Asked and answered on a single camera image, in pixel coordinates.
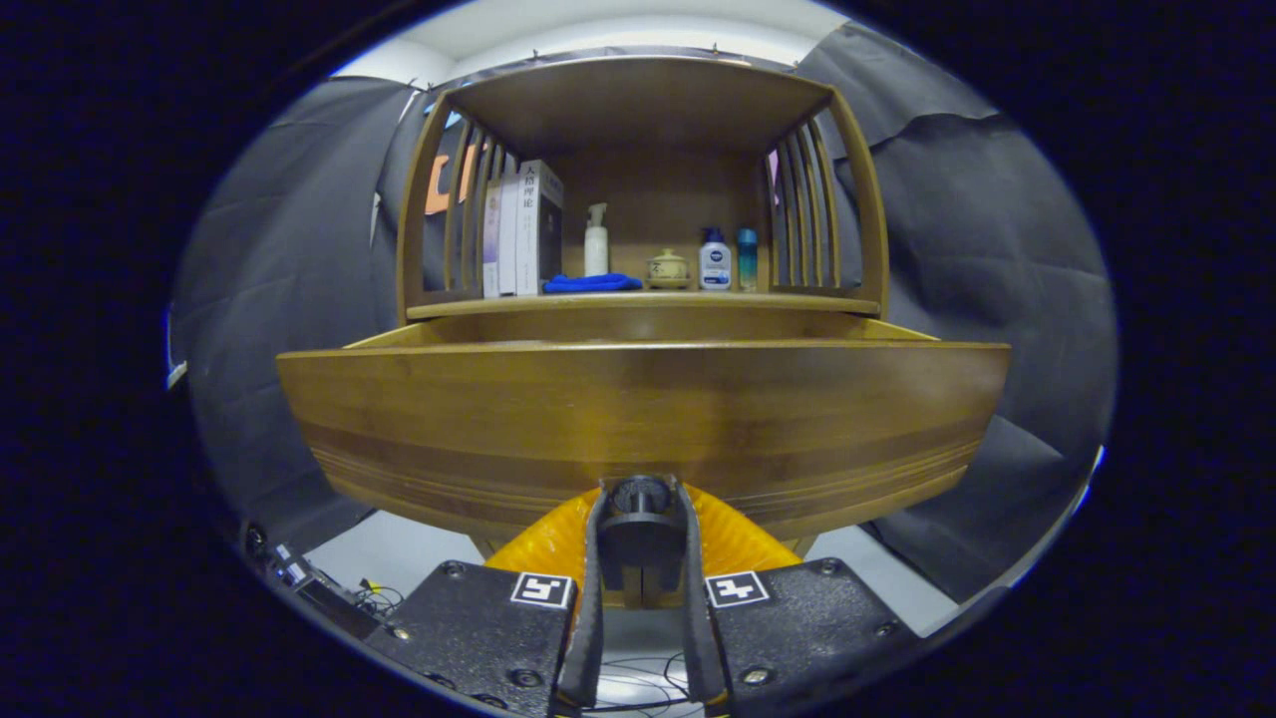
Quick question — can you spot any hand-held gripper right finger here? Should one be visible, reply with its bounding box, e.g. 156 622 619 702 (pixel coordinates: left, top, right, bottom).
666 479 923 718

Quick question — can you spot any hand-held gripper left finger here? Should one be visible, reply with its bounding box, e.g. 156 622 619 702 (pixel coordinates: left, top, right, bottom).
364 484 611 718

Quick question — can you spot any black drawer knob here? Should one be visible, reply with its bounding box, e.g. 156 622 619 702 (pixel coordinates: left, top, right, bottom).
596 475 689 591

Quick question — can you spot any wooden drawer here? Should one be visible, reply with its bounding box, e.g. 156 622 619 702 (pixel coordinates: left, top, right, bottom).
276 317 1011 544

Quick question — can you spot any wooden countertop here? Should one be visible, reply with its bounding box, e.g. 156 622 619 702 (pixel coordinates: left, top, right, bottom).
407 289 883 320

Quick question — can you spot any wooden cabinet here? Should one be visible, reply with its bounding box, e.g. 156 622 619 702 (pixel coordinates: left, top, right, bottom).
396 55 890 609

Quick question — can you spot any black power strip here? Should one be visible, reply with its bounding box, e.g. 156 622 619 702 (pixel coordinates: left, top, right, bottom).
244 524 380 639

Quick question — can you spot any blue folded cloth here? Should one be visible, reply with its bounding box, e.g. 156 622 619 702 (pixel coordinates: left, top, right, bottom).
543 273 644 294

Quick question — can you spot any beige lidded teacup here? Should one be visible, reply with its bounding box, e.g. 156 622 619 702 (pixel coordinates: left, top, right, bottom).
646 249 691 291

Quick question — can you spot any white pump bottle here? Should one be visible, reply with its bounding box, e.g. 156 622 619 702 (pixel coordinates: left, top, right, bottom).
584 202 610 278

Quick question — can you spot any white lotion bottle blue cap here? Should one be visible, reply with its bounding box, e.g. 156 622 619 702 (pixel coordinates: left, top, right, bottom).
699 226 733 291

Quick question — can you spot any white book with dark cover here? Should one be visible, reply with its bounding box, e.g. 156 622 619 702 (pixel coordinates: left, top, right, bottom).
515 160 565 296

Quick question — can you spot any purple white book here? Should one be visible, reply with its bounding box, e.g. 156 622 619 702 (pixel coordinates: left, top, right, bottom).
482 179 502 298

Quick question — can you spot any thin white book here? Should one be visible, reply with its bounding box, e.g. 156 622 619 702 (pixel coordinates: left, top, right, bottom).
497 172 521 297

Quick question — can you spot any tangle of black cables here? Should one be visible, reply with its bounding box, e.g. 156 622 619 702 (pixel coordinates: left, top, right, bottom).
588 653 699 714

